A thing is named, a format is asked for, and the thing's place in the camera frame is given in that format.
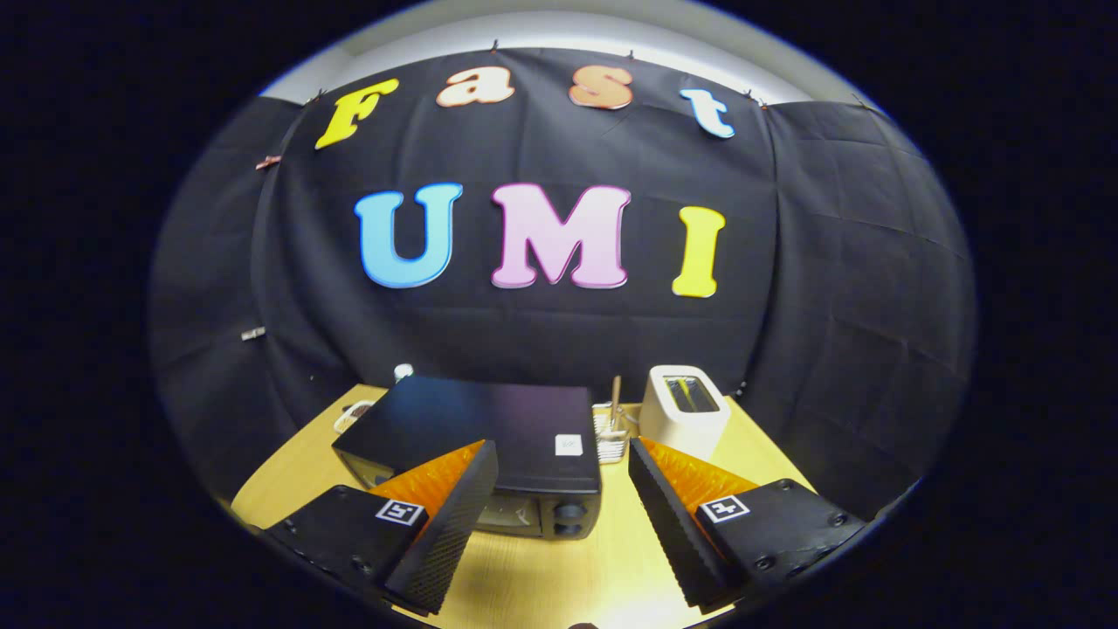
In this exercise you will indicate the white bottle cap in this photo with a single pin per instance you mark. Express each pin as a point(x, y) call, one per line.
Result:
point(403, 371)

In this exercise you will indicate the black toaster oven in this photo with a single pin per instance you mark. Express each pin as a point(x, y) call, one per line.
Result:
point(472, 419)

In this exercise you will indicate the white pop-up toaster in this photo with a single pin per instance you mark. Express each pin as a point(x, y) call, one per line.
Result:
point(672, 432)

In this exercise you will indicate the small white tray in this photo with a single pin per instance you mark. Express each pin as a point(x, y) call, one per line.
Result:
point(345, 424)

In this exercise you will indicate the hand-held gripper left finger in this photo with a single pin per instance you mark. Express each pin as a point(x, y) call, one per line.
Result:
point(445, 533)

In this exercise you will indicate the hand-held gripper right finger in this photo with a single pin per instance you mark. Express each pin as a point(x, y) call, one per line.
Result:
point(672, 533)

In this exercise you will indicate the wooden stick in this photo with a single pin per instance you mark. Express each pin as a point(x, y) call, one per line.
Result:
point(616, 402)

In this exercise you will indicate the silver cloth clip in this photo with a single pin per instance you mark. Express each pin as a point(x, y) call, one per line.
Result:
point(253, 333)

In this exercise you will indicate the orange cloth clip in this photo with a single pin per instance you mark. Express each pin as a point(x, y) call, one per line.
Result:
point(268, 162)

